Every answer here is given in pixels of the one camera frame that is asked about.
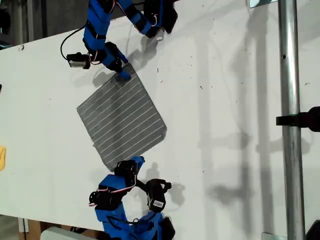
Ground grey white-striped towel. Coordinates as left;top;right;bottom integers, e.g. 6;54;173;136
76;62;168;173

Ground white box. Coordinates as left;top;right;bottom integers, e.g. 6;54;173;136
39;226;101;240

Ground wooden table leg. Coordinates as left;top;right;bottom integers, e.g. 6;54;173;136
17;217;42;235

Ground yellow object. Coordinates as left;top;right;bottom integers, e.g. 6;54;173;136
0;146;7;172

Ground black rounded object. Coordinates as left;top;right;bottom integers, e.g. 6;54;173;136
305;219;320;240

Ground thin white cable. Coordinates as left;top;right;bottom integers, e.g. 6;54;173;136
124;23;136;56

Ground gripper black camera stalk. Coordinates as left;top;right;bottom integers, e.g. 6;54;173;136
134;179;151;195

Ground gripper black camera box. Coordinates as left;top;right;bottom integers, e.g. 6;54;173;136
66;51;91;70
145;178;173;214

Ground gripper black camera cable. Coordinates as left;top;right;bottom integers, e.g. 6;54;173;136
106;216;141;226
60;22;88;61

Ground silver metal table bracket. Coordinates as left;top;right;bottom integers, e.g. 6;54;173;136
246;0;278;9
261;231;287;240

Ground steel post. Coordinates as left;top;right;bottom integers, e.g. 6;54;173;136
277;0;307;240

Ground black post clamp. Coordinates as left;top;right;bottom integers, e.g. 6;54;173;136
275;106;320;133

